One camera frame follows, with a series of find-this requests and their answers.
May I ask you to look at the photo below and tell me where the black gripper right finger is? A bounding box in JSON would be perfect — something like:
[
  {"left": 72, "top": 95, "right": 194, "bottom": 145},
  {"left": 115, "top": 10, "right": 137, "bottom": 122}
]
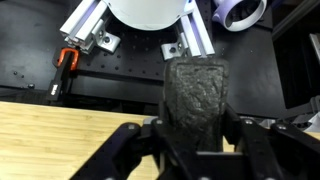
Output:
[{"left": 219, "top": 103, "right": 320, "bottom": 180}]

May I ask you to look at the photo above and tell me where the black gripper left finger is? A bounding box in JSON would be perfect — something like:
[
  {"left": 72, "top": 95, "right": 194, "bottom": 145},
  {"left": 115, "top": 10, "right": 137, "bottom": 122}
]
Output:
[{"left": 69, "top": 116, "right": 198, "bottom": 180}]

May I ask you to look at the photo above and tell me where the black rectangular bar object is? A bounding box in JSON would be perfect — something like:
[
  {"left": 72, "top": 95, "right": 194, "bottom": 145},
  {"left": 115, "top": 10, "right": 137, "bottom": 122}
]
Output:
[{"left": 163, "top": 56, "right": 231, "bottom": 153}]

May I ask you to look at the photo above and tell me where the black optical breadboard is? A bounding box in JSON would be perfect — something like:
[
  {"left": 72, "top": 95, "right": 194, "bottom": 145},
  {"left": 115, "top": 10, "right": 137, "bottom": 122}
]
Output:
[{"left": 0, "top": 0, "right": 288, "bottom": 119}]

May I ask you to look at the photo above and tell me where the silver aluminium extrusion bar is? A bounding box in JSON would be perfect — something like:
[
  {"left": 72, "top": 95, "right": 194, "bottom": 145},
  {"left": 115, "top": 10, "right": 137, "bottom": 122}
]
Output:
[
  {"left": 59, "top": 0, "right": 108, "bottom": 54},
  {"left": 179, "top": 8, "right": 216, "bottom": 58}
]

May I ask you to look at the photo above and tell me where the grey metal bracket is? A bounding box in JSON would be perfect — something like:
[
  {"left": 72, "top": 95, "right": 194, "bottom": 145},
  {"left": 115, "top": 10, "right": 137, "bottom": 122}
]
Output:
[{"left": 263, "top": 96, "right": 320, "bottom": 133}]

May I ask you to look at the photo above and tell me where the black clamp orange handle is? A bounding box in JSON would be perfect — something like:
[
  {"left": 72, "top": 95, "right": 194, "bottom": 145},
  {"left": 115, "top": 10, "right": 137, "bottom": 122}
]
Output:
[{"left": 44, "top": 47, "right": 80, "bottom": 103}]

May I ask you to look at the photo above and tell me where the silver corner bracket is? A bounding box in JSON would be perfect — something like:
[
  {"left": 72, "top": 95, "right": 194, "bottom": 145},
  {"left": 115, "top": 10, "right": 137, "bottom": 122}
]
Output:
[
  {"left": 160, "top": 32, "right": 189, "bottom": 62},
  {"left": 91, "top": 19, "right": 121, "bottom": 54}
]

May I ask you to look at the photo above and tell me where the black metal frame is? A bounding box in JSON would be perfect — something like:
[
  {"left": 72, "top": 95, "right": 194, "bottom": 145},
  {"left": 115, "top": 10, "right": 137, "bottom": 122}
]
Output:
[{"left": 271, "top": 0, "right": 320, "bottom": 111}]

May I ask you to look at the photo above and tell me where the purple white ring controller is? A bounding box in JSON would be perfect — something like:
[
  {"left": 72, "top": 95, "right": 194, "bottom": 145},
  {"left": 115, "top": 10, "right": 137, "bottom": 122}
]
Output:
[{"left": 212, "top": 0, "right": 268, "bottom": 33}]

